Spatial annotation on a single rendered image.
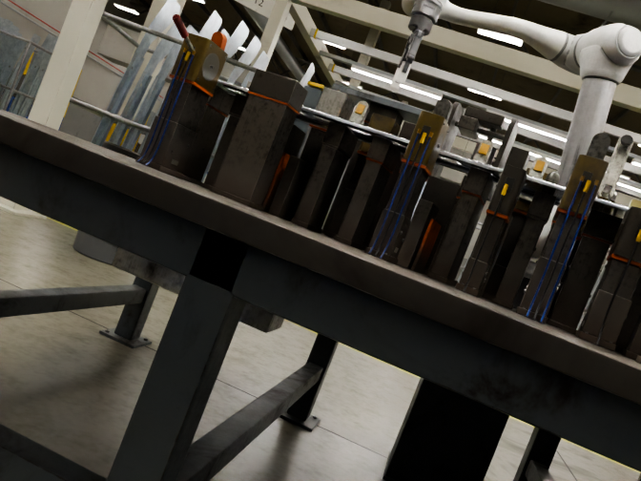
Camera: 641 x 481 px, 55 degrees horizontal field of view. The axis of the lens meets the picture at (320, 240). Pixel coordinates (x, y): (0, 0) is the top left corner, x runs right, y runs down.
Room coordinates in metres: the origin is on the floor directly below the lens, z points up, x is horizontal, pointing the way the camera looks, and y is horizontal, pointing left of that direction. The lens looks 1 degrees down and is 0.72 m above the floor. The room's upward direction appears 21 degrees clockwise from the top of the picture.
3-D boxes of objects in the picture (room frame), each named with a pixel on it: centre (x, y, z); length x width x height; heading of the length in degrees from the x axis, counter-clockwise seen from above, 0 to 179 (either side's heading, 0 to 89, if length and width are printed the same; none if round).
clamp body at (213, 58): (1.61, 0.47, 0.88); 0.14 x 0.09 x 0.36; 160
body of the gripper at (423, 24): (1.99, -0.05, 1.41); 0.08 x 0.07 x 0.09; 5
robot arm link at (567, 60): (2.10, -0.60, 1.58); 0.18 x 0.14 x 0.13; 103
